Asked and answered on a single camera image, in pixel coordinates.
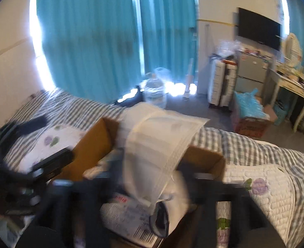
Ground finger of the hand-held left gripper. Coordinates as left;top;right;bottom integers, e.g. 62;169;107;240
0;116;47;145
30;148;74;179

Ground white vanity desk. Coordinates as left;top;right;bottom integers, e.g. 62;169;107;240
269;64;304;132

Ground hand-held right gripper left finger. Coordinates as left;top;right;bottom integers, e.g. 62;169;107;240
38;177;111;248

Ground narrow teal curtain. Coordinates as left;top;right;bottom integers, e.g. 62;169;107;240
138;0;199;83

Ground blue plastic bag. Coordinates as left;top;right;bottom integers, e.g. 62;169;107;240
233;88;267;120

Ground teal storage basket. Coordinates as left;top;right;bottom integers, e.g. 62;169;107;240
272;101;289;126

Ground bagged white face masks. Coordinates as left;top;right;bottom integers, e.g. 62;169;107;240
116;102;211;207

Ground small grey fridge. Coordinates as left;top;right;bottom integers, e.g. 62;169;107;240
235;50;270;93

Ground bed with checkered sheet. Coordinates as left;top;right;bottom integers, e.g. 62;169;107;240
0;88;304;248

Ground tissue paper pack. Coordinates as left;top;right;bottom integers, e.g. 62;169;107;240
100;196;171;244

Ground clear plastic bags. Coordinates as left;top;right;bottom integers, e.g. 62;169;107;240
217;40;242;60

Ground large clear water bottle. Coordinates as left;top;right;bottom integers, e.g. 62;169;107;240
143;74;167;107

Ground brown cardboard box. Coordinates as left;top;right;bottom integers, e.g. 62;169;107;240
55;117;226;248

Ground wide teal curtain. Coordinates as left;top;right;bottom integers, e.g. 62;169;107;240
36;0;142;104

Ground teal curtain beside wardrobe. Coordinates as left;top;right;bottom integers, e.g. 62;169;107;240
279;0;304;68

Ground cardboard box on floor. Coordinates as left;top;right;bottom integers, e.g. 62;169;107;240
232;116;271;138

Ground white ribbed suitcase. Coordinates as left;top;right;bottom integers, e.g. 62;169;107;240
208;58;238;108

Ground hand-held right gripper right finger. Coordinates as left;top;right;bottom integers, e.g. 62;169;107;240
178;165;274;248

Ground white oval vanity mirror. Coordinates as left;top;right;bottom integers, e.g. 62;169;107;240
284;32;304;65

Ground black wall television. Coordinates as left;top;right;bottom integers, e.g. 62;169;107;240
237;7;282;51

